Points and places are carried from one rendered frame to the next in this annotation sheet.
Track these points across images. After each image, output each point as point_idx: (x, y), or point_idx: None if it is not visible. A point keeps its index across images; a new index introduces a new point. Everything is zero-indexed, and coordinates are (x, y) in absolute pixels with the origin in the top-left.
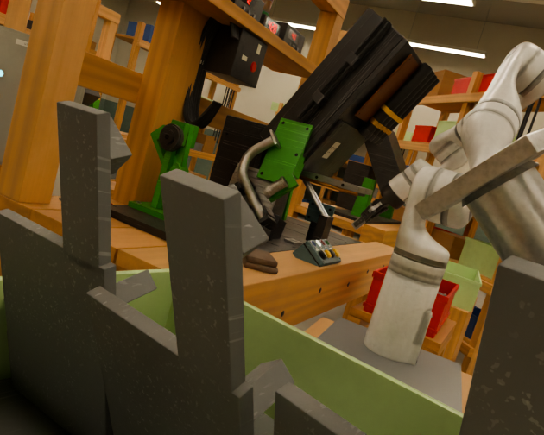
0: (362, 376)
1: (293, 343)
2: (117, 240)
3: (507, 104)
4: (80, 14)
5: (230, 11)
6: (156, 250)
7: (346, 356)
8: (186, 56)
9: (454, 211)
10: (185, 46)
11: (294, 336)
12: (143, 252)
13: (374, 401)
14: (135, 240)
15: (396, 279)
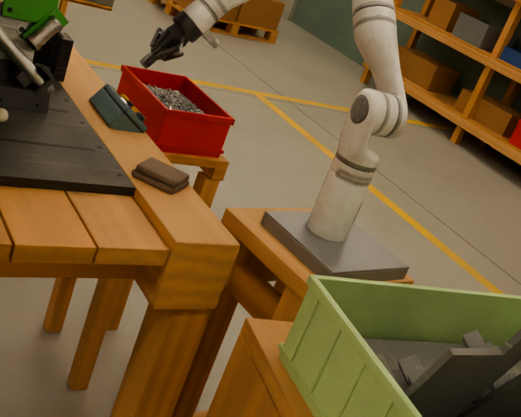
0: (449, 297)
1: (409, 294)
2: (62, 231)
3: (393, 8)
4: None
5: None
6: (95, 219)
7: (441, 289)
8: None
9: (399, 131)
10: None
11: (411, 290)
12: (106, 233)
13: (453, 306)
14: (55, 215)
15: (353, 187)
